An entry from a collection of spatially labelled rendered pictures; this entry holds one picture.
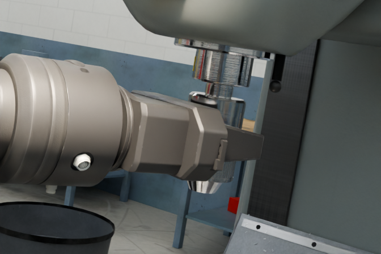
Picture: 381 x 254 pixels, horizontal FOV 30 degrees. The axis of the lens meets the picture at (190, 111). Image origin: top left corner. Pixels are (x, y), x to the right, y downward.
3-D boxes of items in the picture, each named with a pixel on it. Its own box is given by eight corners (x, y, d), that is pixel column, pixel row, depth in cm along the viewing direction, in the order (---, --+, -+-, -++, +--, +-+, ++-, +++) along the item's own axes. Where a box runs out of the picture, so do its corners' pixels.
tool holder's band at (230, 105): (190, 106, 56) (192, 93, 55) (185, 101, 60) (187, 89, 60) (248, 115, 56) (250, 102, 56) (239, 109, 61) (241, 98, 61)
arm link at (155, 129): (238, 88, 51) (91, 66, 44) (215, 218, 52) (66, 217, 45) (148, 68, 61) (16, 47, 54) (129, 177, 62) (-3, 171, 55)
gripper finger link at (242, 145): (253, 164, 58) (192, 160, 55) (259, 126, 58) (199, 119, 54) (265, 169, 57) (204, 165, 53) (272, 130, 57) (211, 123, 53)
